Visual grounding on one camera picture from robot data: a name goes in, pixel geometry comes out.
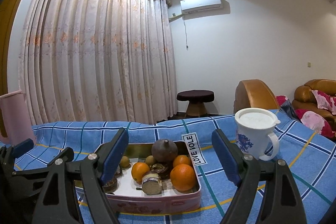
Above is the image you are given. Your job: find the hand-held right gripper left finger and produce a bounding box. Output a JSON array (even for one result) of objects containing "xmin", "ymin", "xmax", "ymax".
[{"xmin": 31, "ymin": 128, "xmax": 129, "ymax": 224}]

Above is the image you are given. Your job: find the white hanging cable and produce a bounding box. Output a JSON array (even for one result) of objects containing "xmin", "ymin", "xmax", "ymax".
[{"xmin": 183, "ymin": 13, "xmax": 189, "ymax": 51}]

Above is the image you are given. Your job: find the white floral jug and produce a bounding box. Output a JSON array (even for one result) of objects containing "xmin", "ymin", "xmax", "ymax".
[{"xmin": 234, "ymin": 108, "xmax": 281, "ymax": 161}]

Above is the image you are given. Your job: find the purple round fruit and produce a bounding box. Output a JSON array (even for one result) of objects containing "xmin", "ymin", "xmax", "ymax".
[{"xmin": 151, "ymin": 138, "xmax": 179, "ymax": 164}]

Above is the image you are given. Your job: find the white fabric label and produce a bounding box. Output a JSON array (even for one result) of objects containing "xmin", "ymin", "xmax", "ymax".
[{"xmin": 182, "ymin": 132, "xmax": 207, "ymax": 166}]

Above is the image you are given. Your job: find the small orange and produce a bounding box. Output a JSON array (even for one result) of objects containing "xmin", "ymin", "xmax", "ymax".
[{"xmin": 173, "ymin": 155, "xmax": 192, "ymax": 168}]

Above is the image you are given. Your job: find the blue plaid blanket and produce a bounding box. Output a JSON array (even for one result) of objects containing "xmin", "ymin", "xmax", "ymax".
[{"xmin": 10, "ymin": 109, "xmax": 336, "ymax": 224}]

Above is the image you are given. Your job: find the medium orange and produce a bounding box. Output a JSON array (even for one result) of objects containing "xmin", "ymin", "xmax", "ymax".
[{"xmin": 131, "ymin": 162, "xmax": 151, "ymax": 184}]

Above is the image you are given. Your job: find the pink jug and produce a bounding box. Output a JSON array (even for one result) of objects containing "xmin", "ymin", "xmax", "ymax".
[{"xmin": 0, "ymin": 91, "xmax": 37, "ymax": 145}]

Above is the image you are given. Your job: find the brown leather armchair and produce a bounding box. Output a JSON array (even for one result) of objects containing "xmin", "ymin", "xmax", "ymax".
[{"xmin": 234, "ymin": 79, "xmax": 280, "ymax": 114}]

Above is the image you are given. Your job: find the large orange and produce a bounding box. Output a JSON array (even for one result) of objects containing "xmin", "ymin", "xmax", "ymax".
[{"xmin": 170, "ymin": 164, "xmax": 197, "ymax": 191}]

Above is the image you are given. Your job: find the wooden door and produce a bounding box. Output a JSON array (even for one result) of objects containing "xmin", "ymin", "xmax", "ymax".
[{"xmin": 0, "ymin": 0, "xmax": 34, "ymax": 98}]

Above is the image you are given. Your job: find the dark blue bag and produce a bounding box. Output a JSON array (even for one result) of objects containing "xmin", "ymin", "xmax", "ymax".
[{"xmin": 279, "ymin": 99, "xmax": 300, "ymax": 120}]

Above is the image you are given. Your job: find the brown white layered piece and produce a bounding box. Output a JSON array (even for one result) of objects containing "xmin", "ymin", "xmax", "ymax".
[{"xmin": 142, "ymin": 171, "xmax": 164, "ymax": 196}]

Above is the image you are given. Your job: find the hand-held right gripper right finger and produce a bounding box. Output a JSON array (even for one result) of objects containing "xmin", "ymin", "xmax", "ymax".
[{"xmin": 211, "ymin": 129, "xmax": 308, "ymax": 224}]

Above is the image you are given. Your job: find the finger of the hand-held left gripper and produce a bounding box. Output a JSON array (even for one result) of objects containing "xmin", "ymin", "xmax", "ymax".
[
  {"xmin": 0, "ymin": 138, "xmax": 35, "ymax": 162},
  {"xmin": 5, "ymin": 160, "xmax": 53, "ymax": 180}
]

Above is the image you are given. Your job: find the round wicker stool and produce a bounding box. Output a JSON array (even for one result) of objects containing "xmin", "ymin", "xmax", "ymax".
[{"xmin": 176, "ymin": 90, "xmax": 215, "ymax": 117}]

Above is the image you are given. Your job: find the rectangular metal tin box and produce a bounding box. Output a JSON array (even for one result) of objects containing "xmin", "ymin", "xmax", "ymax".
[{"xmin": 75, "ymin": 140, "xmax": 202, "ymax": 215}]

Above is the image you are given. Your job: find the brown leather sofa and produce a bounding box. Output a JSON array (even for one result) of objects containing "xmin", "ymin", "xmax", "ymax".
[{"xmin": 292, "ymin": 79, "xmax": 336, "ymax": 135}]

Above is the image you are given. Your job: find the white air conditioner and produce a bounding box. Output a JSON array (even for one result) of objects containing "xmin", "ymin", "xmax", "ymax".
[{"xmin": 180, "ymin": 0, "xmax": 222, "ymax": 14}]

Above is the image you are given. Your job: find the pink floral pillow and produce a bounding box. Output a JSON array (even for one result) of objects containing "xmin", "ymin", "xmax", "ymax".
[
  {"xmin": 312, "ymin": 90, "xmax": 336, "ymax": 115},
  {"xmin": 301, "ymin": 111, "xmax": 336, "ymax": 138}
]

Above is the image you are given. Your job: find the dark brown wrinkled fruit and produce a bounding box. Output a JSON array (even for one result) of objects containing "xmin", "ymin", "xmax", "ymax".
[{"xmin": 151, "ymin": 163, "xmax": 171, "ymax": 179}]

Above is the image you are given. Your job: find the red cloth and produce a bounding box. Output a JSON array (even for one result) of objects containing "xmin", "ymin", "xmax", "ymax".
[{"xmin": 275, "ymin": 95, "xmax": 290, "ymax": 109}]

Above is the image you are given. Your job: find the beige floral curtain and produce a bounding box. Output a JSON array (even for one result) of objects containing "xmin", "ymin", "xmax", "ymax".
[{"xmin": 18, "ymin": 0, "xmax": 177, "ymax": 126}]

